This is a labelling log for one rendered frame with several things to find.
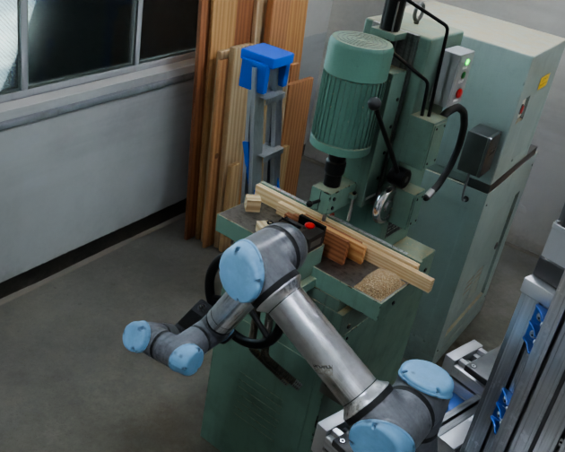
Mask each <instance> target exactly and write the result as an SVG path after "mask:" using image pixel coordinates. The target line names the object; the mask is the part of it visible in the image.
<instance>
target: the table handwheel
mask: <svg viewBox="0 0 565 452"><path fill-rule="evenodd" d="M222 254H223V253H221V254H220V255H218V256H217V257H216V258H215V259H214V260H213V261H212V262H211V264H209V266H208V269H207V271H206V275H205V280H204V291H205V297H206V301H207V303H209V304H210V305H212V307H213V305H214V304H215V303H216V302H217V300H219V299H220V297H221V296H222V295H215V291H214V279H215V275H216V273H217V271H218V269H219V268H220V267H219V264H220V260H221V257H222ZM248 314H249V315H250V316H251V317H252V319H253V320H254V322H255V323H256V325H257V327H258V328H259V330H260V332H261V333H262V335H263V336H264V338H262V339H253V338H249V337H246V336H244V335H242V334H241V333H239V332H238V331H237V330H236V329H234V331H235V332H236V335H235V336H234V337H233V338H231V339H232V340H233V341H234V342H236V343H238V344H240V345H243V346H245V347H248V348H251V349H264V348H267V347H270V346H271V345H273V344H275V343H276V342H277V341H278V340H279V339H280V337H281V336H282V334H283V331H282V329H281V328H280V327H279V326H278V325H277V324H276V323H275V326H274V330H273V331H272V333H271V334H269V333H268V332H267V330H266V329H265V327H264V325H263V324H262V322H261V321H260V319H259V317H258V316H257V314H256V312H255V311H254V309H252V310H251V311H250V312H249V313H248Z"/></svg>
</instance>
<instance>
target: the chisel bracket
mask: <svg viewBox="0 0 565 452"><path fill-rule="evenodd" d="M355 187H356V182H354V181H352V180H350V179H348V178H345V177H343V176H342V180H341V184H340V186H339V187H338V188H331V187H327V186H325V185H324V184H323V181H322V182H319V183H317V184H316V185H314V186H312V189H311V194H310V198H309V200H310V201H314V200H317V199H320V203H317V204H313V205H312V206H311V208H313V209H315V210H317V211H319V212H321V213H323V214H325V215H328V214H330V213H332V212H334V211H336V210H338V209H340V208H342V207H344V206H346V205H348V204H350V203H351V200H352V199H351V198H348V195H349V193H351V192H353V191H354V190H355Z"/></svg>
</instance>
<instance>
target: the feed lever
mask: <svg viewBox="0 0 565 452"><path fill-rule="evenodd" d="M368 107H369V109H371V110H373V111H374V112H375V115H376V118H377V121H378V125H379V128H380V130H381V133H382V135H383V138H384V141H385V144H386V147H387V150H388V153H389V156H390V159H391V161H392V164H393V167H392V168H391V169H390V171H389V172H388V174H387V182H388V183H390V184H392V185H394V186H396V187H400V188H405V187H406V186H407V185H408V183H409V181H410V179H411V176H412V172H411V171H410V170H409V169H406V168H404V167H402V166H400V165H398V164H397V161H396V157H395V154H394V152H393V149H392V146H391V143H390V141H389V138H388V135H387V130H386V128H385V125H384V122H383V119H382V116H381V114H380V111H379V109H380V107H381V100H380V99H379V98H378V97H372V98H370V99H369V100H368Z"/></svg>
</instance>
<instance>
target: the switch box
mask: <svg viewBox="0 0 565 452"><path fill-rule="evenodd" d="M474 52H475V51H473V50H471V49H468V48H463V47H460V46H454V47H452V48H446V49H445V53H444V57H443V62H442V66H441V70H440V74H439V81H438V86H437V90H436V94H435V99H434V102H433V103H434V104H437V105H440V106H441V107H444V108H447V107H449V106H452V105H454V104H457V103H458V102H460V101H461V99H462V96H463V92H464V89H465V84H466V81H467V77H468V75H469V71H470V68H471V65H472V62H473V59H474ZM467 58H469V60H470V62H469V64H468V65H467V68H466V69H464V70H463V66H465V61H466V59H467ZM463 71H465V78H464V80H463V79H461V74H462V72H463ZM460 80H463V82H462V83H459V81H460ZM459 89H462V90H463V92H462V95H461V97H460V98H458V99H457V97H456V92H457V90H459ZM454 99H457V101H455V102H453V100H454Z"/></svg>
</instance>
